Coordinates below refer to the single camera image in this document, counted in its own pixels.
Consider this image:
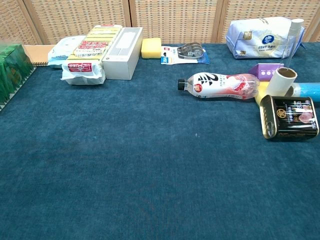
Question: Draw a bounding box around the black luncheon meat can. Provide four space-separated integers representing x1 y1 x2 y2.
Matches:
259 94 320 141

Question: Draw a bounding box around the correction tape blister pack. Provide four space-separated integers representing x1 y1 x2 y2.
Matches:
160 42 211 65

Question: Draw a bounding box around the clear bottle with white cap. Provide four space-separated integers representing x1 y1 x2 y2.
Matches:
279 18 305 73

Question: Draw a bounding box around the pink labelled drink bottle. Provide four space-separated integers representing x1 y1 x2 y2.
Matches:
177 72 260 100

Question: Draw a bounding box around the large yellow sponge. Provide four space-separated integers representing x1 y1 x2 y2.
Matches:
140 37 162 60

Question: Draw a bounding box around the brown spiral notebook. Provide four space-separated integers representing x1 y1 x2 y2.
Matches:
23 44 57 67

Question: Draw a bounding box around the clear box of green packets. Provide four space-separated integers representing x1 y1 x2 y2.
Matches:
0 43 36 113

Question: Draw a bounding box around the blue rolled tube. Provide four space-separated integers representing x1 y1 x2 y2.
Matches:
287 82 320 103

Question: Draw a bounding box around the small yellow sponge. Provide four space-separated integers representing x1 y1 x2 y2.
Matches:
255 81 274 105

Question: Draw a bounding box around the light blue wet wipes pack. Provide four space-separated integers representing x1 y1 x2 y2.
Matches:
47 35 87 69

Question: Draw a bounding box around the white power strip box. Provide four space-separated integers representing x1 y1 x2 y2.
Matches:
101 26 144 81

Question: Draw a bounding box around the small purple box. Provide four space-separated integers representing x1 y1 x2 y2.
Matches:
248 62 286 82

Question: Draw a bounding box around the white blue tissue pack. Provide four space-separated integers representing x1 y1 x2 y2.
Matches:
224 16 306 60

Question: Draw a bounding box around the bamboo folding screen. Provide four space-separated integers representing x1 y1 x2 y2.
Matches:
0 0 320 46

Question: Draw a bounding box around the dark blue table mat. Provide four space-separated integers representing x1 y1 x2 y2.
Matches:
0 42 320 240

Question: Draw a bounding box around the yellow sponge multipack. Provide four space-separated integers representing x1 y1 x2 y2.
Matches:
60 24 123 86

